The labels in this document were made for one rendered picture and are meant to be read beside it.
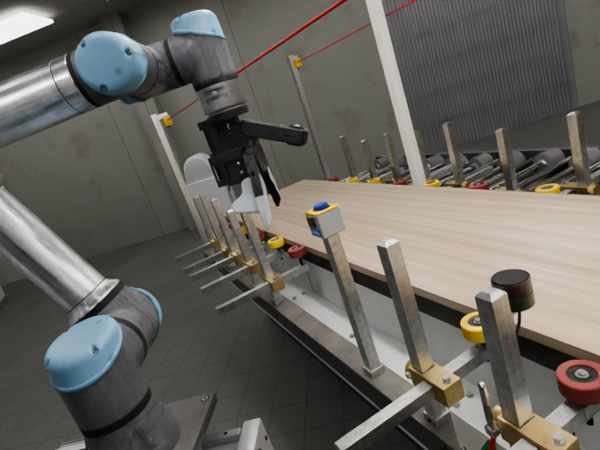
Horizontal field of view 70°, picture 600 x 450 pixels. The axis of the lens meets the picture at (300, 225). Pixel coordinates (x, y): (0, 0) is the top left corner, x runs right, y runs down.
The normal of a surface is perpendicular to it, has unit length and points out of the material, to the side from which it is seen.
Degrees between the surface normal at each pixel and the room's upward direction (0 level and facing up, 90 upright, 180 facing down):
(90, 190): 90
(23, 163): 90
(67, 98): 117
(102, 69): 90
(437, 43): 90
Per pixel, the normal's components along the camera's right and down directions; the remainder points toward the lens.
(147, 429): 0.70, -0.40
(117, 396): 0.69, -0.02
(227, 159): -0.07, 0.30
